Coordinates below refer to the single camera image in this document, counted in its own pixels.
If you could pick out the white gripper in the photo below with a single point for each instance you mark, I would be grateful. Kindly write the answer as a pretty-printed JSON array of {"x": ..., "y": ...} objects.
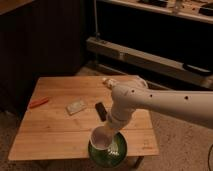
[{"x": 109, "y": 131}]

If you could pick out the white ceramic cup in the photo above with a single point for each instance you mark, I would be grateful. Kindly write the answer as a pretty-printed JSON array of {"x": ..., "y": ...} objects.
[{"x": 100, "y": 139}]

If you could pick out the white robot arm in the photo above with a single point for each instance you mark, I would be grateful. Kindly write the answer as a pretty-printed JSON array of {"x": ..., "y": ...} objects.
[{"x": 192, "y": 106}]

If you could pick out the green ceramic bowl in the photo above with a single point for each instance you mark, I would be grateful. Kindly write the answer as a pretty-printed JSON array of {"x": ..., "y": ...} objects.
[{"x": 111, "y": 157}]

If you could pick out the black rectangular remote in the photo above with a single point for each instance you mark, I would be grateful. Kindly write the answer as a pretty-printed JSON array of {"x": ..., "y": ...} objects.
[{"x": 101, "y": 111}]

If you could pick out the pale rectangular sponge block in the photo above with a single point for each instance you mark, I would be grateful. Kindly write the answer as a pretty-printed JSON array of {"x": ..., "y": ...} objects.
[{"x": 75, "y": 107}]

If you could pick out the wooden table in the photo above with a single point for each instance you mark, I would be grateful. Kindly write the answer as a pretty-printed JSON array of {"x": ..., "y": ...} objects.
[{"x": 48, "y": 131}]

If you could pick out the vertical metal pole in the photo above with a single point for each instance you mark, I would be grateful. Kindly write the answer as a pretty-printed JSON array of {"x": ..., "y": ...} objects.
[{"x": 97, "y": 34}]

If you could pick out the black object on shelf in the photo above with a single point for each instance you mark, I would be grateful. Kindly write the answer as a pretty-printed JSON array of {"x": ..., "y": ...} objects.
[{"x": 197, "y": 70}]

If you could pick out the upper cluttered shelf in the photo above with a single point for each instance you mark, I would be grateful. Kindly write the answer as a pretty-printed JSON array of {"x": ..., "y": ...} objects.
[{"x": 187, "y": 9}]

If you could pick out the grey metal shelf rail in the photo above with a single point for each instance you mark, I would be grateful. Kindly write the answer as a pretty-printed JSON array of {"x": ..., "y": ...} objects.
[{"x": 148, "y": 61}]

